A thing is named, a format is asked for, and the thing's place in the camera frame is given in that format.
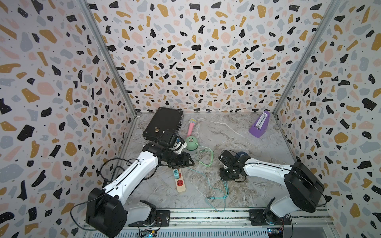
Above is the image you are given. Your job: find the green charging cable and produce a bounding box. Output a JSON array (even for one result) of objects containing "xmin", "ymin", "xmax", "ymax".
[{"xmin": 178, "ymin": 142, "xmax": 215, "ymax": 168}]

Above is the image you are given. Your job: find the beige red power strip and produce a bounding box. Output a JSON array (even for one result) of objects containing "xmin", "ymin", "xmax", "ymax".
[{"xmin": 175, "ymin": 169, "xmax": 186, "ymax": 193}]

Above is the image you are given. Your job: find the teal charging cable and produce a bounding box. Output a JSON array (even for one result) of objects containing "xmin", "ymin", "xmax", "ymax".
[{"xmin": 180, "ymin": 166, "xmax": 230, "ymax": 212}]

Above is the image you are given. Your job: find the teal USB charger plug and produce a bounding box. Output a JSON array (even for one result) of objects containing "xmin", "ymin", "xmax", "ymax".
[{"xmin": 173, "ymin": 169, "xmax": 182, "ymax": 179}]

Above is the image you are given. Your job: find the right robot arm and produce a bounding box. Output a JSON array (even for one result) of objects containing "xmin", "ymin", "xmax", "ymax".
[{"xmin": 218, "ymin": 150, "xmax": 324, "ymax": 226}]

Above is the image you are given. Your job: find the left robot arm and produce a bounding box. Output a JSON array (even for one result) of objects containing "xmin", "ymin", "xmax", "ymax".
[{"xmin": 85, "ymin": 132, "xmax": 194, "ymax": 238}]

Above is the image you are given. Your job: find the black hard case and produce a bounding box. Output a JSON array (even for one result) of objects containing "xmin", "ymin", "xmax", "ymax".
[{"xmin": 143, "ymin": 107, "xmax": 184, "ymax": 141}]

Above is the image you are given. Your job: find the pink toy microphone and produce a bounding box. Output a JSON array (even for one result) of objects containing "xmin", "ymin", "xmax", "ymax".
[{"xmin": 187, "ymin": 118, "xmax": 196, "ymax": 137}]

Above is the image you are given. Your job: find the purple metronome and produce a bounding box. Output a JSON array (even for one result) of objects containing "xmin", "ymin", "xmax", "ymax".
[{"xmin": 249, "ymin": 111, "xmax": 270, "ymax": 138}]

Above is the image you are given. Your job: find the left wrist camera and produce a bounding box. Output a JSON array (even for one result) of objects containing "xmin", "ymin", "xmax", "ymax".
[{"xmin": 171, "ymin": 140, "xmax": 187, "ymax": 154}]

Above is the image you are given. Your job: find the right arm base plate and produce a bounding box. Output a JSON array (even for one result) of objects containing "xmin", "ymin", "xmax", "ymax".
[{"xmin": 249, "ymin": 209, "xmax": 291, "ymax": 226}]

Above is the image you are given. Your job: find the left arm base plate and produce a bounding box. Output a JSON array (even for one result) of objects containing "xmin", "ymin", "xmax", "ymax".
[{"xmin": 128, "ymin": 210, "xmax": 171, "ymax": 228}]

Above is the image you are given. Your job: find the aluminium front rail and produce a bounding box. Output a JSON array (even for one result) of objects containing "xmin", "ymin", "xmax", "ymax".
[{"xmin": 117, "ymin": 208, "xmax": 339, "ymax": 238}]

